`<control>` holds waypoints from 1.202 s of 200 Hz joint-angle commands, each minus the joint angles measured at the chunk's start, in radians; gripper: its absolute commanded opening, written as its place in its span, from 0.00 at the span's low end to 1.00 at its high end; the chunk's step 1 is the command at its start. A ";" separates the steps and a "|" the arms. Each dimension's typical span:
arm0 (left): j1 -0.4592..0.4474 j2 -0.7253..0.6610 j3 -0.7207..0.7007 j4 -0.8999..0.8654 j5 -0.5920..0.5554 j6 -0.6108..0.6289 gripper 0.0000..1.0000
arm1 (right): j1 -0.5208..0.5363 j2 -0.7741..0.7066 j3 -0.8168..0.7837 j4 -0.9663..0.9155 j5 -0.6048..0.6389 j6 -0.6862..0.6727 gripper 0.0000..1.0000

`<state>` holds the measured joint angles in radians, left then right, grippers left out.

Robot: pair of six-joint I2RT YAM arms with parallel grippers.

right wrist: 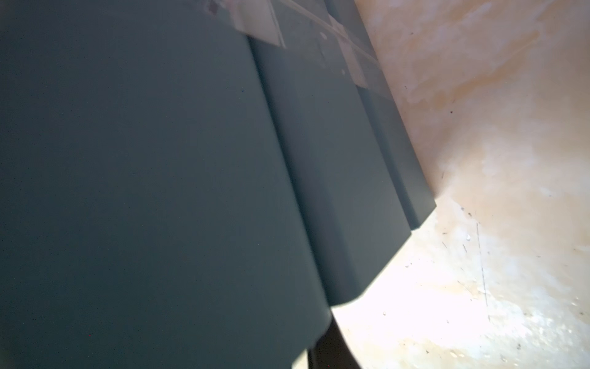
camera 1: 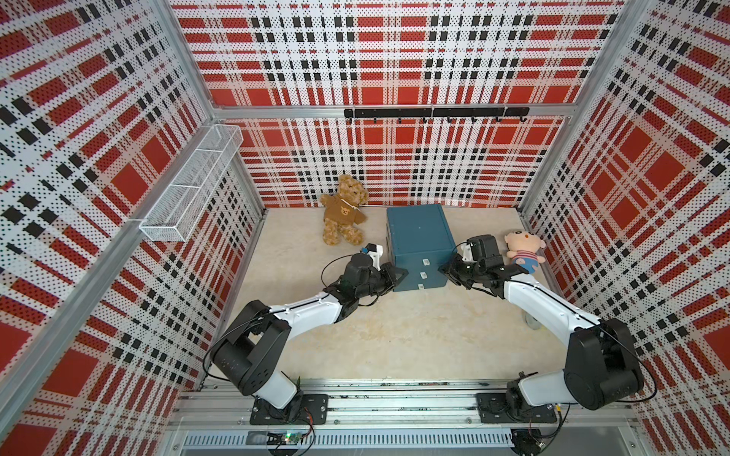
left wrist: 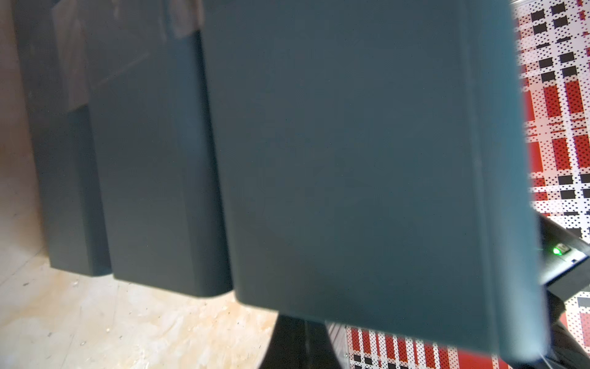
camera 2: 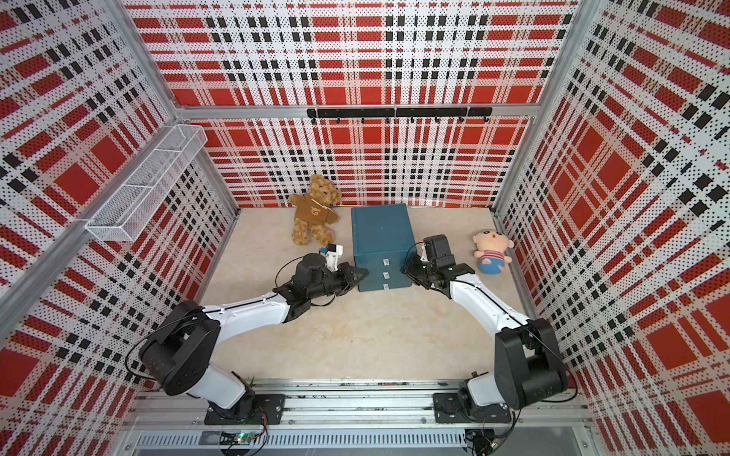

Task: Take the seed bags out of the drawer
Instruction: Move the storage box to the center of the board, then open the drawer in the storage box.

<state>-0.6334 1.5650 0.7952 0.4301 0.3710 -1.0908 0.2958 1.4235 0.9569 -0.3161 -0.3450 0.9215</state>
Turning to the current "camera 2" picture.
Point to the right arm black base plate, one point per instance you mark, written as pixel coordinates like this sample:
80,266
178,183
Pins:
458,408

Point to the pig plush toy striped shirt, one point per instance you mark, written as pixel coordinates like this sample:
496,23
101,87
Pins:
491,252

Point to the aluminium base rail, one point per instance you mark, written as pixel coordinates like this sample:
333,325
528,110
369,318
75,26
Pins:
364,417

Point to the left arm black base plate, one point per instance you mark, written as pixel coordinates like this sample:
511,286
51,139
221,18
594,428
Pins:
250,409

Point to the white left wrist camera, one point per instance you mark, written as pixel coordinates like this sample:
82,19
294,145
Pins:
332,253

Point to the brown teddy bear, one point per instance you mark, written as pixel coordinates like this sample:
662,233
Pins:
314,212

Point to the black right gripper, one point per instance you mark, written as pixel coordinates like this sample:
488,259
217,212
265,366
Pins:
410,270

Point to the teal drawer cabinet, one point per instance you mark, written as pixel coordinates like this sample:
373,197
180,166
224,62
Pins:
382,238

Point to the green circuit board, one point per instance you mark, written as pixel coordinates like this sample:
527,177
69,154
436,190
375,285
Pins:
231,439

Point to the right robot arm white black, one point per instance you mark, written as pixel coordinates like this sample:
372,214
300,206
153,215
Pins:
527,366

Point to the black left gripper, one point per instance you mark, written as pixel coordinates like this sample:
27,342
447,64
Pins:
345,271

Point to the black hook rail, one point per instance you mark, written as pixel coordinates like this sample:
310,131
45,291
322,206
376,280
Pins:
410,113

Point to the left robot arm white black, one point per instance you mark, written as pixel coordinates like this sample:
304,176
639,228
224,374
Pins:
178,354

